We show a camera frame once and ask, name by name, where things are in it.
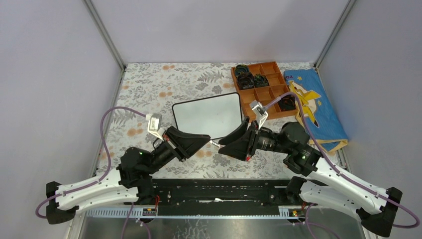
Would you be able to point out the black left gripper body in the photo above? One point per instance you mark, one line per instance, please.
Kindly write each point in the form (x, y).
(180, 152)

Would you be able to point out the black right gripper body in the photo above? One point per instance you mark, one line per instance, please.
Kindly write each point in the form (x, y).
(255, 128)

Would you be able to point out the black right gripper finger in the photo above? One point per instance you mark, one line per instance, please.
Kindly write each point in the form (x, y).
(236, 149)
(237, 133)

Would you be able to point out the white red whiteboard marker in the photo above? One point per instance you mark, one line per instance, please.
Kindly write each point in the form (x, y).
(215, 143)

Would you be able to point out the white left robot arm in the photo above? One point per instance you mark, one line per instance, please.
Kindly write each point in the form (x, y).
(129, 183)

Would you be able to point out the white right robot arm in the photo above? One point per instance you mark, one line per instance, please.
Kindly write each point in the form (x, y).
(317, 180)

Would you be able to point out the black framed whiteboard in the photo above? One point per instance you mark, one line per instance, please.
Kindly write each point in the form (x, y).
(215, 116)

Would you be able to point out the black coiled band front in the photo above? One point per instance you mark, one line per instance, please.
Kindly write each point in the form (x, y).
(287, 103)

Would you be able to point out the black coiled band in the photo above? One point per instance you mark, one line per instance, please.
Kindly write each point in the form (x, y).
(287, 103)
(245, 81)
(260, 81)
(241, 69)

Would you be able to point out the orange wooden compartment tray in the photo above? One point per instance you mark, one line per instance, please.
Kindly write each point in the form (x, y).
(264, 95)

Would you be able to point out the black coiled band middle right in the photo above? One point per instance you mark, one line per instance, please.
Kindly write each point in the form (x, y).
(260, 81)

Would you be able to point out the black coiled band middle left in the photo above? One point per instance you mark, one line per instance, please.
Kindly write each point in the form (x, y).
(245, 81)

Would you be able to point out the black coiled band back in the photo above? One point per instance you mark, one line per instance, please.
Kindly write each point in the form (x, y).
(241, 69)

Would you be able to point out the blue cartoon cloth bag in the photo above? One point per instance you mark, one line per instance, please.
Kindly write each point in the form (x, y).
(318, 111)

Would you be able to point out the left electronics board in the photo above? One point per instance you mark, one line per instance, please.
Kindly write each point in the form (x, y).
(149, 212)

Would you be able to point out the electronics board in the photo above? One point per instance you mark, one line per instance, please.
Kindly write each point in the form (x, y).
(149, 212)
(297, 213)

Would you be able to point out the right electronics board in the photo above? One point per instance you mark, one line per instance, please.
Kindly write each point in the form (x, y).
(297, 213)

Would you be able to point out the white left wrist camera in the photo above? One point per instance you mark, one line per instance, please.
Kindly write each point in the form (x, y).
(154, 125)

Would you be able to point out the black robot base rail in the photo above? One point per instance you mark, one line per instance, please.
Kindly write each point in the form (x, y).
(220, 197)

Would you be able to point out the right aluminium frame post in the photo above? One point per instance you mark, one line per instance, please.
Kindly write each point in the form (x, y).
(337, 28)

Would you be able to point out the aluminium frame post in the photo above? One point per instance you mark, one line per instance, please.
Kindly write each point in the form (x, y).
(95, 16)
(337, 28)

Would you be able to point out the left aluminium frame post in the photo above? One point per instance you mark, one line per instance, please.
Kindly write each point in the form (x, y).
(95, 16)

